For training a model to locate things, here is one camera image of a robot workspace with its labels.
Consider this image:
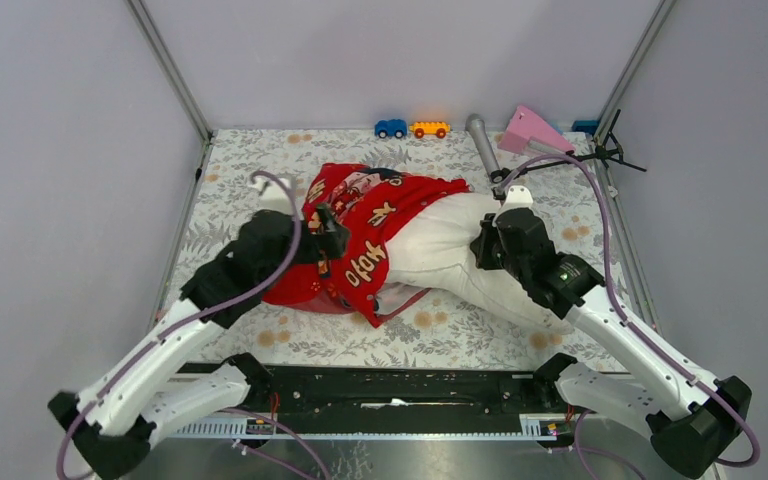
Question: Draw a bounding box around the slotted aluminium rail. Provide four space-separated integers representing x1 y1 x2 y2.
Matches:
172 412 562 442

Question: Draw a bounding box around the aluminium frame post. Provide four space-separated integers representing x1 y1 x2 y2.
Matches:
125 0 214 142
594 0 678 142

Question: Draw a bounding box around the yellow toy car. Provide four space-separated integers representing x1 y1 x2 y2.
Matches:
408 121 451 139

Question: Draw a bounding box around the black tripod stand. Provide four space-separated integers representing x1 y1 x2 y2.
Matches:
490 109 647 184

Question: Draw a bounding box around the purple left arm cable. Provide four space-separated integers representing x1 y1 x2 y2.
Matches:
55 170 304 480

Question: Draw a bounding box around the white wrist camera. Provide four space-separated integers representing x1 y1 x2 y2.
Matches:
250 177 299 215
495 185 534 214

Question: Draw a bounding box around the floral fern print sheet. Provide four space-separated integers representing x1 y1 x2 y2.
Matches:
168 129 638 373

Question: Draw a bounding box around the left aluminium frame post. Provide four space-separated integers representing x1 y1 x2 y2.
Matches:
125 0 214 142

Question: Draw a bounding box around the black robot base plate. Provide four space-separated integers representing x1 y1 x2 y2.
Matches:
208 360 601 437

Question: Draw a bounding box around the white pillow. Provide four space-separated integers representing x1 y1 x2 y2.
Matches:
386 193 574 335

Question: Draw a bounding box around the red cartoon print pillowcase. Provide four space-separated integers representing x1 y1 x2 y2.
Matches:
263 163 471 328

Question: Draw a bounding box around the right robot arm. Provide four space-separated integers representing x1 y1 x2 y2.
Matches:
470 208 757 479

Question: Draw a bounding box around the blue block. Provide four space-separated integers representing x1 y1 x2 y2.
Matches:
571 120 600 135

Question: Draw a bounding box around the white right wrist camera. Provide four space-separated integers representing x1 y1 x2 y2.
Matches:
495 185 534 214

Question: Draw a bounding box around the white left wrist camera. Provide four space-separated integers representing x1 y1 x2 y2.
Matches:
250 177 299 215

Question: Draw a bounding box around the blue toy car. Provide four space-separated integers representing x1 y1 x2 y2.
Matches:
374 119 408 139

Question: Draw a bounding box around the pink wedge block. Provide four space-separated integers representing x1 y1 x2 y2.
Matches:
497 105 575 154

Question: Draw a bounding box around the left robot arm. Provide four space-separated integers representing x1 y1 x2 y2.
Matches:
48 205 350 479

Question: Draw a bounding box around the right aluminium frame post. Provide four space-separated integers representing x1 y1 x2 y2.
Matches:
594 0 678 142

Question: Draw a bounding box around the silver microphone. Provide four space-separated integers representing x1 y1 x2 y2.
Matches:
465 113 500 183

